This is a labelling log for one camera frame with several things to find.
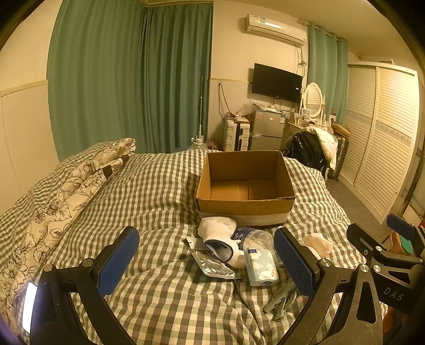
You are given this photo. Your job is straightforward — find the clear plastic bag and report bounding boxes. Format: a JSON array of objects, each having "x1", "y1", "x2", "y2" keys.
[{"x1": 236, "y1": 99, "x2": 256, "y2": 117}]

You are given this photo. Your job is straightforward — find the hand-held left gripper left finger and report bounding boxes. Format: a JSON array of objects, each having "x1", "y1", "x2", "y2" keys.
[{"x1": 41, "y1": 226, "x2": 140, "y2": 319}]

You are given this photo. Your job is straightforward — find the white oval vanity mirror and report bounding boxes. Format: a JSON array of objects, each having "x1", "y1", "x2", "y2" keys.
[{"x1": 300, "y1": 83, "x2": 326, "y2": 119}]

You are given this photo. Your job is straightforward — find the white ribbed suitcase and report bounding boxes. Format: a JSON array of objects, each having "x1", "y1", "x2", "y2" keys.
[{"x1": 223, "y1": 119, "x2": 250, "y2": 152}]

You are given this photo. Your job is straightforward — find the clear plastic bottle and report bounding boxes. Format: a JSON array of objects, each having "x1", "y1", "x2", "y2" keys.
[{"x1": 234, "y1": 226, "x2": 274, "y2": 257}]

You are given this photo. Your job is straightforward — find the grey plastic hair clip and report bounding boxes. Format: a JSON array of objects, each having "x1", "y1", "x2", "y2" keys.
[{"x1": 263, "y1": 282, "x2": 298, "y2": 321}]

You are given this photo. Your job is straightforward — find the white padded jacket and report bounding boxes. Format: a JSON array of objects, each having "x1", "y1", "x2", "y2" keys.
[{"x1": 310, "y1": 128, "x2": 338, "y2": 170}]

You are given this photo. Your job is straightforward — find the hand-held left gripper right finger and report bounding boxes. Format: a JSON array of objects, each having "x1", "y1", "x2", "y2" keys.
[{"x1": 274, "y1": 227, "x2": 383, "y2": 332}]

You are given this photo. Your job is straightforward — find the wide green curtain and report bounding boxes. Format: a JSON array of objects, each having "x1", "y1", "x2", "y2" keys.
[{"x1": 48, "y1": 0, "x2": 148, "y2": 162}]

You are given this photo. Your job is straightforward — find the light teal curtain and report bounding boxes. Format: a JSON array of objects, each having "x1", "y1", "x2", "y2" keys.
[{"x1": 307, "y1": 21, "x2": 349, "y2": 124}]

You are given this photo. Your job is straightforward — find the wooden dressing table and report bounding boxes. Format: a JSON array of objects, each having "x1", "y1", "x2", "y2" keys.
[{"x1": 282, "y1": 118, "x2": 333, "y2": 150}]

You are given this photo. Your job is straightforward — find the white louvred wardrobe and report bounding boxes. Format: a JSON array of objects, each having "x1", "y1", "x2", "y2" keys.
[{"x1": 337, "y1": 61, "x2": 419, "y2": 223}]

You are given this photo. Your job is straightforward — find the white air conditioner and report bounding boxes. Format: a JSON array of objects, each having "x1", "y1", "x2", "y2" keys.
[{"x1": 245, "y1": 13, "x2": 307, "y2": 47}]

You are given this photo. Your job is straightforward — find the black jacket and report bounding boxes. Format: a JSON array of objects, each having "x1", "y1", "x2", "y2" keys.
[{"x1": 282, "y1": 130, "x2": 328, "y2": 173}]

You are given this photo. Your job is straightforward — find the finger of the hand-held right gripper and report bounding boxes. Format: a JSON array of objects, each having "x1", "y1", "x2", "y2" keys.
[
  {"x1": 346, "y1": 223, "x2": 416, "y2": 311},
  {"x1": 386, "y1": 214, "x2": 425, "y2": 254}
]

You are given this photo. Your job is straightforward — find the floral quilt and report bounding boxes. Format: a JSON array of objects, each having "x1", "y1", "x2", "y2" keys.
[{"x1": 0, "y1": 137, "x2": 137, "y2": 301}]

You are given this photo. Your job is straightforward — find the black wall television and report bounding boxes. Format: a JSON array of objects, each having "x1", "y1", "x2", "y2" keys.
[{"x1": 252, "y1": 63, "x2": 303, "y2": 104}]

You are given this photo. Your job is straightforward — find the white pole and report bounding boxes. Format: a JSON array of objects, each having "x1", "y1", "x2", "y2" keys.
[{"x1": 198, "y1": 76, "x2": 205, "y2": 144}]

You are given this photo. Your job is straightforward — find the silver mini fridge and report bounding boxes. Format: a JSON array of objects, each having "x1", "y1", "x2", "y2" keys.
[{"x1": 250, "y1": 109, "x2": 286, "y2": 151}]

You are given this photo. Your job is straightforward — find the dark suitcase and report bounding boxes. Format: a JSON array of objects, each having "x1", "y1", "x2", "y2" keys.
[{"x1": 327, "y1": 134, "x2": 350, "y2": 182}]

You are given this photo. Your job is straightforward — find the hanging cable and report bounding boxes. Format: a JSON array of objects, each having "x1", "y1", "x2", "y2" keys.
[{"x1": 217, "y1": 83, "x2": 233, "y2": 119}]

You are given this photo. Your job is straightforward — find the narrow green curtain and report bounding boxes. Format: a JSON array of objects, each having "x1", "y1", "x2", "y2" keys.
[{"x1": 142, "y1": 3, "x2": 214, "y2": 155}]

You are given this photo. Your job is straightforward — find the floral tissue packet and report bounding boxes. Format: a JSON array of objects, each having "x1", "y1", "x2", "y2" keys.
[{"x1": 244, "y1": 247, "x2": 280, "y2": 286}]

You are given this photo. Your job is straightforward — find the silver foil packet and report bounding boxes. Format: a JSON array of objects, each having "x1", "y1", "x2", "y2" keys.
[{"x1": 186, "y1": 237, "x2": 242, "y2": 280}]

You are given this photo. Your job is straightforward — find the cardboard box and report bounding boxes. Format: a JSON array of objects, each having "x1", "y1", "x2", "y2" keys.
[{"x1": 195, "y1": 150, "x2": 296, "y2": 228}]

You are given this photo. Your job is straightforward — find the white tissue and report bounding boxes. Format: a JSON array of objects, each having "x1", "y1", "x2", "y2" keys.
[{"x1": 300, "y1": 233, "x2": 333, "y2": 260}]

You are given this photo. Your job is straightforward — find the white sock with blue cuff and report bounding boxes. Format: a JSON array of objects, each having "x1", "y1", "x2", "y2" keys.
[{"x1": 198, "y1": 216, "x2": 248, "y2": 269}]

